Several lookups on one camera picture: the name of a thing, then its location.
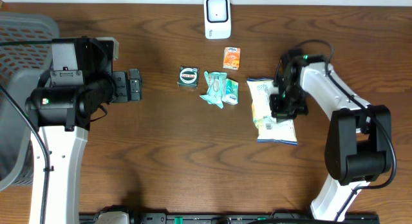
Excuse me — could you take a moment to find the small green tissue packet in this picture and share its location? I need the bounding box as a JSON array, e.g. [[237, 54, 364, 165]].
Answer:
[[222, 79, 239, 105]]

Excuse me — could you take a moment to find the green tissue pack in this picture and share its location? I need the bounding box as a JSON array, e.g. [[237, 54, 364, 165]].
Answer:
[[200, 71, 227, 109]]

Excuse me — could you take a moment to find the grey plastic mesh basket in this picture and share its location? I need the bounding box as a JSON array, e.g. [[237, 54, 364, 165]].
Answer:
[[1, 12, 60, 191]]

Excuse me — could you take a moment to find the round black red tin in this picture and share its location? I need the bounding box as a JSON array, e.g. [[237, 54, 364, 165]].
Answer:
[[177, 66, 200, 88]]

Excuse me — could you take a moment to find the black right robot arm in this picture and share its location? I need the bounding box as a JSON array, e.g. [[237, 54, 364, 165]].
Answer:
[[269, 48, 397, 222]]

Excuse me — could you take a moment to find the small orange box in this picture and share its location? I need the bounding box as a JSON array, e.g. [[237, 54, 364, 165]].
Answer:
[[223, 47, 241, 70]]

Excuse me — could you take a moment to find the yellow wet wipes pack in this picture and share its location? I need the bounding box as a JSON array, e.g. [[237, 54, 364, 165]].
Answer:
[[247, 78, 298, 145]]

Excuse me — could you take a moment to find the white barcode scanner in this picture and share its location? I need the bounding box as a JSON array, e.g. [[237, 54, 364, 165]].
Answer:
[[203, 0, 232, 39]]

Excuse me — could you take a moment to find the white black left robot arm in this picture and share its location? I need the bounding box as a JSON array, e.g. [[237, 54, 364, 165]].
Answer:
[[26, 68, 142, 223]]

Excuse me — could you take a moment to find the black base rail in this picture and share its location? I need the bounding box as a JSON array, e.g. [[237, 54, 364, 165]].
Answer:
[[79, 211, 380, 224]]

